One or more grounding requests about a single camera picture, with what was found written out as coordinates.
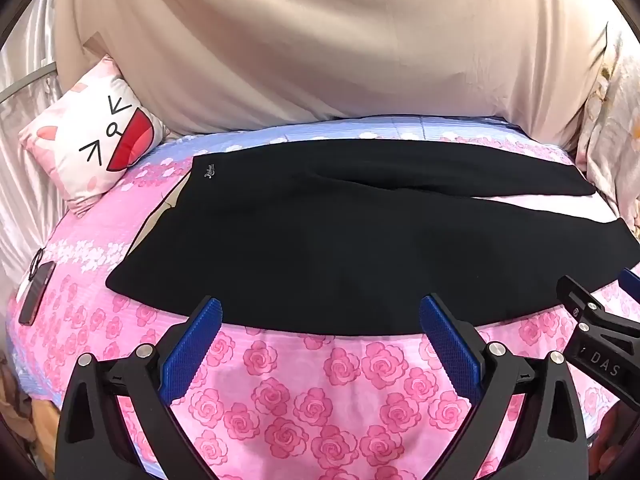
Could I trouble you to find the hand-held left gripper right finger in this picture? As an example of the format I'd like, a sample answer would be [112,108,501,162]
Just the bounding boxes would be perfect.
[419,293,591,480]

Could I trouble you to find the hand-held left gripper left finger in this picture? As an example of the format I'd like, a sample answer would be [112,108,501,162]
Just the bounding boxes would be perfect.
[56,297,223,480]

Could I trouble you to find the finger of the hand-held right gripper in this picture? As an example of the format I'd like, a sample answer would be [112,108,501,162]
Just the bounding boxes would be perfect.
[556,275,640,341]
[618,267,640,305]

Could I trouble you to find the black pants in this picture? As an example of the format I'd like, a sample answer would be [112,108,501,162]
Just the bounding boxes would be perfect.
[106,138,628,336]

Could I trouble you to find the person's right hand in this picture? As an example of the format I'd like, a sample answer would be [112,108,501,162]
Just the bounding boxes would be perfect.
[589,407,640,468]

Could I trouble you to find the pink rose bedsheet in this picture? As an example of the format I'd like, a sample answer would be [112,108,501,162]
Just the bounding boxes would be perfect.
[5,114,632,480]

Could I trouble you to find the pale floral quilt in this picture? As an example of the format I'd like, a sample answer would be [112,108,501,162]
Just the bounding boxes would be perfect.
[575,25,640,242]

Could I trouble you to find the black smartphone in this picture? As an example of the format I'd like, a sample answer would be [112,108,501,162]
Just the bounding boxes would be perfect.
[18,259,57,326]

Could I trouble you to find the white satin curtain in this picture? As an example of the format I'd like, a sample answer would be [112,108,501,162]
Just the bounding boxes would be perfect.
[0,0,83,293]

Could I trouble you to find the white cat face pillow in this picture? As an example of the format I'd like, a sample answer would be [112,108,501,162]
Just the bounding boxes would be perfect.
[19,55,168,217]

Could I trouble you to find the grey metal rod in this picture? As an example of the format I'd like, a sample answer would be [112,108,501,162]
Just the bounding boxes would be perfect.
[0,61,57,105]

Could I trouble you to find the beige cloth drape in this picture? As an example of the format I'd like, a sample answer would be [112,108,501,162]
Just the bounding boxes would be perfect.
[52,0,627,142]

